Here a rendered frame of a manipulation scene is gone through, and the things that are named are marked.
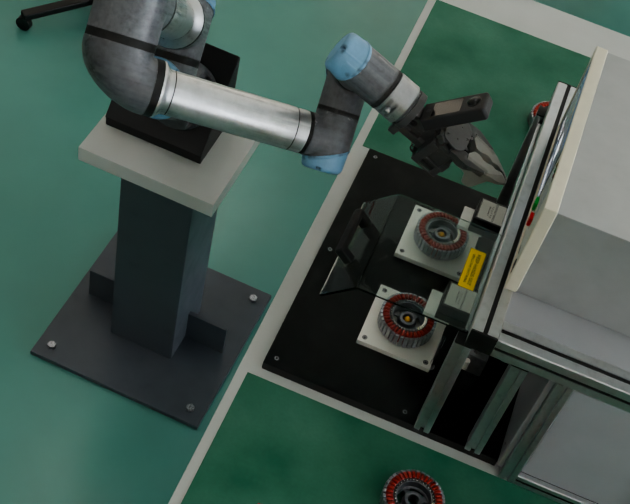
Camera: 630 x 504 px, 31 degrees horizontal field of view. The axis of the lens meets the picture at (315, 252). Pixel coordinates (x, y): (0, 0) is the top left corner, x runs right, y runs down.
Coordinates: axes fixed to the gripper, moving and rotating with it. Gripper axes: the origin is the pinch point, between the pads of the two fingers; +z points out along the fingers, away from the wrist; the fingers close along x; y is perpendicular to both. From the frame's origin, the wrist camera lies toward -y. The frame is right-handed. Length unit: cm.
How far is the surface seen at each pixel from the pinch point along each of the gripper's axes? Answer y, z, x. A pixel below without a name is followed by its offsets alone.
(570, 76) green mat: 38, 28, -93
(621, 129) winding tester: -15.7, 9.4, -9.9
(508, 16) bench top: 47, 10, -108
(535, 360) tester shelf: 3.4, 18.7, 25.6
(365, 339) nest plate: 44.1, 7.5, 10.4
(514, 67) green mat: 44, 16, -88
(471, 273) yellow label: 12.9, 7.6, 9.8
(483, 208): 26.6, 12.4, -20.7
